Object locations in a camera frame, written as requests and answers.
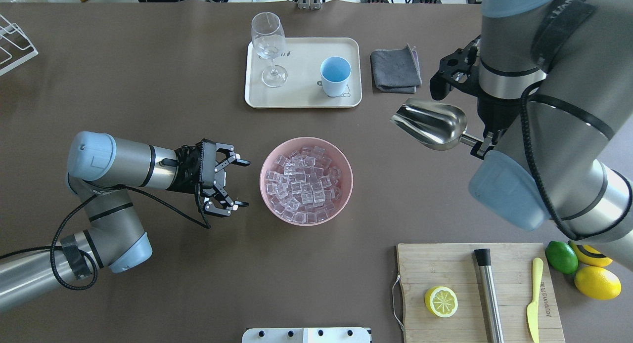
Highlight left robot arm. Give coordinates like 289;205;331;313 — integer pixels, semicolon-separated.
1;131;250;312

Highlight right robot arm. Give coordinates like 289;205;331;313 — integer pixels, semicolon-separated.
469;0;632;269

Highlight grey folded cloth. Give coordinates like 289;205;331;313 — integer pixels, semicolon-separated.
370;45;421;94

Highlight green lime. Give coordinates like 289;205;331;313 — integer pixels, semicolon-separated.
545;240;579;275

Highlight steel muddler black tip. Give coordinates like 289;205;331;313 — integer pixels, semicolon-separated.
473;248;505;343

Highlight white wire rack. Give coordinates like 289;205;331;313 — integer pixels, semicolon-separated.
0;15;39;76

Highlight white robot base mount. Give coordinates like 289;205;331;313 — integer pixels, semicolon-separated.
241;327;373;343

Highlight bamboo cutting board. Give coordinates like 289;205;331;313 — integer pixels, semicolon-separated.
397;243;546;343

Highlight light blue cup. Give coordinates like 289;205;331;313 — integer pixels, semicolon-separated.
319;56;351;97

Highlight cream serving tray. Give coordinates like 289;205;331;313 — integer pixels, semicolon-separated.
244;37;362;109

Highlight upper whole lemon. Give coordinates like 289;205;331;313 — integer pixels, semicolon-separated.
568;240;613;268

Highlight pink bowl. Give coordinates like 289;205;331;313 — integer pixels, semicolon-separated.
259;137;354;226

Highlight yellow plastic knife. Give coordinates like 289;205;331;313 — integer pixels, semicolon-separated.
526;257;544;343

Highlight stainless steel ice scoop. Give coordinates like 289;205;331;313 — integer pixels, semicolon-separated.
390;97;483;151

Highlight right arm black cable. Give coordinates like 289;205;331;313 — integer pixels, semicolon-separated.
519;81;577;240

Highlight clear wine glass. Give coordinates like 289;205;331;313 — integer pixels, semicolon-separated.
251;11;288;88

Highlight pile of clear ice cubes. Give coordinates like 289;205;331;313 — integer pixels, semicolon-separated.
263;145;342;225

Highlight whole lemon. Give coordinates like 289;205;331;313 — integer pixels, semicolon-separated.
568;240;613;268
574;266;622;300

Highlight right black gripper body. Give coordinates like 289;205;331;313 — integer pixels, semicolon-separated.
430;35;520;136

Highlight lower whole lemon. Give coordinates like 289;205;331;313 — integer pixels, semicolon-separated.
574;266;622;300

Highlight halved lemon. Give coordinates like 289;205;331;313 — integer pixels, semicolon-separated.
424;285;458;318

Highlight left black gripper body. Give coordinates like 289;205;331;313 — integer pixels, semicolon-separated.
173;139;218;197

